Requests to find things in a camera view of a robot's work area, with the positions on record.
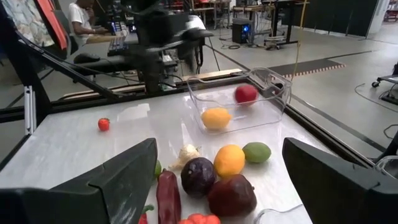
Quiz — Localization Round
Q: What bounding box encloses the black desk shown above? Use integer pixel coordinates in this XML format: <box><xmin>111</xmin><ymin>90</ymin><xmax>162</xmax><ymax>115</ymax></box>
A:
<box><xmin>262</xmin><ymin>0</ymin><xmax>310</xmax><ymax>49</ymax></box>

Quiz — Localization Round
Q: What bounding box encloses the long red pepper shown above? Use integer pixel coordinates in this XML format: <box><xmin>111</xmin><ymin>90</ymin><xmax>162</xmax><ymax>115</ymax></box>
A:
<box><xmin>155</xmin><ymin>169</ymin><xmax>182</xmax><ymax>224</ymax></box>

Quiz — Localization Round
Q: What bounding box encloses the open laptop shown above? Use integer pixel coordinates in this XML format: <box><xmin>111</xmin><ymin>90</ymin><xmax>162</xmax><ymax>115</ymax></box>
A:
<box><xmin>107</xmin><ymin>21</ymin><xmax>131</xmax><ymax>57</ymax></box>

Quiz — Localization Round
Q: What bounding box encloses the green lime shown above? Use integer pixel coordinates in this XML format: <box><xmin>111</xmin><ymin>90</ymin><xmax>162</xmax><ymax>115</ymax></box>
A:
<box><xmin>242</xmin><ymin>141</ymin><xmax>272</xmax><ymax>164</ymax></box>

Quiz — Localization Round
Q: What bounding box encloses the yellow hanging cable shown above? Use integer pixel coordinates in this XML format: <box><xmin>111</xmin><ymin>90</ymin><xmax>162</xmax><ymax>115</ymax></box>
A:
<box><xmin>290</xmin><ymin>0</ymin><xmax>310</xmax><ymax>82</ymax></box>

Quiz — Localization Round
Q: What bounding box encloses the small green vegetable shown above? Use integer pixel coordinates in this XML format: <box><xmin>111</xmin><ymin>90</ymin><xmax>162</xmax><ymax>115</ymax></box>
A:
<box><xmin>154</xmin><ymin>159</ymin><xmax>163</xmax><ymax>180</ymax></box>

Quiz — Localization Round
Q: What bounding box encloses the black striped floor mat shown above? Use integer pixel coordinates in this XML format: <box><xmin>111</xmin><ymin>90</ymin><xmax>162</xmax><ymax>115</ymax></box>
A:
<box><xmin>269</xmin><ymin>58</ymin><xmax>346</xmax><ymax>79</ymax></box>

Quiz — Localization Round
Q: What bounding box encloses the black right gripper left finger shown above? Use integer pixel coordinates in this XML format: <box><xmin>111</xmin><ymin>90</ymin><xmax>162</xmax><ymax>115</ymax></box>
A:
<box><xmin>0</xmin><ymin>138</ymin><xmax>159</xmax><ymax>224</ymax></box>

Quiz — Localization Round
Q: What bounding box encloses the small red tomato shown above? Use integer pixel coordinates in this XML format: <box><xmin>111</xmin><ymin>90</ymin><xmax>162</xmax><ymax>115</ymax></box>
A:
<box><xmin>98</xmin><ymin>118</ymin><xmax>111</xmax><ymax>132</ymax></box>

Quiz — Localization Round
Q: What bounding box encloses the yellow lemon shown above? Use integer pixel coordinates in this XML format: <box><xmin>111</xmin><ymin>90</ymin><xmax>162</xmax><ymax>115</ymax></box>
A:
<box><xmin>200</xmin><ymin>107</ymin><xmax>233</xmax><ymax>131</ymax></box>

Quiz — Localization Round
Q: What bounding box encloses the patterned board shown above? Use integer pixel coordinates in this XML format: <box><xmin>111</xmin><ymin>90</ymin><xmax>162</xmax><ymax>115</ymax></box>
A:
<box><xmin>1</xmin><ymin>0</ymin><xmax>55</xmax><ymax>47</ymax></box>

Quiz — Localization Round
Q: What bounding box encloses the rolling cart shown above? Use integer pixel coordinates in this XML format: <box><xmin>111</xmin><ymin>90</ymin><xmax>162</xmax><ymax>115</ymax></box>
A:
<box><xmin>371</xmin><ymin>62</ymin><xmax>398</xmax><ymax>105</ymax></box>

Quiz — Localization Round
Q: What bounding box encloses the small red chili green stem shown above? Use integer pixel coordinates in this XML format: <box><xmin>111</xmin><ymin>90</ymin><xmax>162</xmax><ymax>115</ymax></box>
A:
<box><xmin>138</xmin><ymin>204</ymin><xmax>155</xmax><ymax>224</ymax></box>

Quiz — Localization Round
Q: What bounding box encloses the red bell pepper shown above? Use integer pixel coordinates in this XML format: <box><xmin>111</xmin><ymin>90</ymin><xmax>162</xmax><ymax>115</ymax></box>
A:
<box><xmin>178</xmin><ymin>213</ymin><xmax>221</xmax><ymax>224</ymax></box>

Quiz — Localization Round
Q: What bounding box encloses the black rig frame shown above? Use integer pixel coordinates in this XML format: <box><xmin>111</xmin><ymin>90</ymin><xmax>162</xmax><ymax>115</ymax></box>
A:
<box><xmin>0</xmin><ymin>2</ymin><xmax>147</xmax><ymax>125</ymax></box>

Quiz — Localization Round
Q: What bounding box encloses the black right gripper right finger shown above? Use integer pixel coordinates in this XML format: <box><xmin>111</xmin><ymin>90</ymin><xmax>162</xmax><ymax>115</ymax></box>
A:
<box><xmin>282</xmin><ymin>137</ymin><xmax>398</xmax><ymax>224</ymax></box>

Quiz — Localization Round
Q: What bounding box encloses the clear plastic fruit bin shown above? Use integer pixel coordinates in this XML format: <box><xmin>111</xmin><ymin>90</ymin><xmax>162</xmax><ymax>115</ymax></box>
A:
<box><xmin>185</xmin><ymin>67</ymin><xmax>293</xmax><ymax>135</ymax></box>

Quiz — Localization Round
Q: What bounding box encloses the person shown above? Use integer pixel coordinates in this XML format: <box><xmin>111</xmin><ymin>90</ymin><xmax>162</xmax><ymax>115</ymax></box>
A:
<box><xmin>67</xmin><ymin>0</ymin><xmax>109</xmax><ymax>47</ymax></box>

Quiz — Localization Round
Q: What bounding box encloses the orange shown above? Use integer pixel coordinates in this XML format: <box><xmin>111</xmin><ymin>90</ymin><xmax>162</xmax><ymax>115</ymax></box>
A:
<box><xmin>213</xmin><ymin>144</ymin><xmax>246</xmax><ymax>179</ymax></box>

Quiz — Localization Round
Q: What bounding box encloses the black computer tower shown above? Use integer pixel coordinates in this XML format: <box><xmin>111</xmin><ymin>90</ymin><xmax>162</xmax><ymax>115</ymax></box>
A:
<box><xmin>231</xmin><ymin>18</ymin><xmax>254</xmax><ymax>44</ymax></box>

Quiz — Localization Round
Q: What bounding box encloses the white garlic bulb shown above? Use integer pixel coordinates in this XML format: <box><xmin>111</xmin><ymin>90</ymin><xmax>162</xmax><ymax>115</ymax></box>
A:
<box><xmin>169</xmin><ymin>144</ymin><xmax>201</xmax><ymax>171</ymax></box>

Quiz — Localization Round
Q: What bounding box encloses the dark purple eggplant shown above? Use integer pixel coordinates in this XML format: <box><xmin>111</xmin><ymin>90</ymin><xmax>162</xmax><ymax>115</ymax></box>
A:
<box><xmin>180</xmin><ymin>157</ymin><xmax>217</xmax><ymax>198</ymax></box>

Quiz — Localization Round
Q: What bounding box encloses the silver metal bracket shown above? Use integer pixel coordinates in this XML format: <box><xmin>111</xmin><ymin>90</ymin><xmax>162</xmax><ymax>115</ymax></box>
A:
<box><xmin>24</xmin><ymin>85</ymin><xmax>35</xmax><ymax>135</ymax></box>

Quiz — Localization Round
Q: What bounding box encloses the orange-red panel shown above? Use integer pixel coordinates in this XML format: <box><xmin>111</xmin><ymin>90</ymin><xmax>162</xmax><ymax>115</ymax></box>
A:
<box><xmin>34</xmin><ymin>0</ymin><xmax>69</xmax><ymax>50</ymax></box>

